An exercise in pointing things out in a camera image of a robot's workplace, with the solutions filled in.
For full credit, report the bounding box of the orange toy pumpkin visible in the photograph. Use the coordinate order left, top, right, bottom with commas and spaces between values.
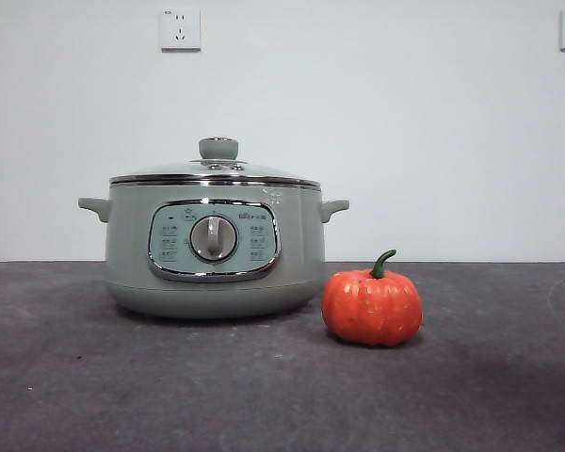
320, 249, 424, 348

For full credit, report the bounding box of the glass lid with green knob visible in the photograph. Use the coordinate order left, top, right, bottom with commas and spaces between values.
109, 136, 322, 186

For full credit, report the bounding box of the pale green electric pot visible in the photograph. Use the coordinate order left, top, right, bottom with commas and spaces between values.
78, 181, 350, 322

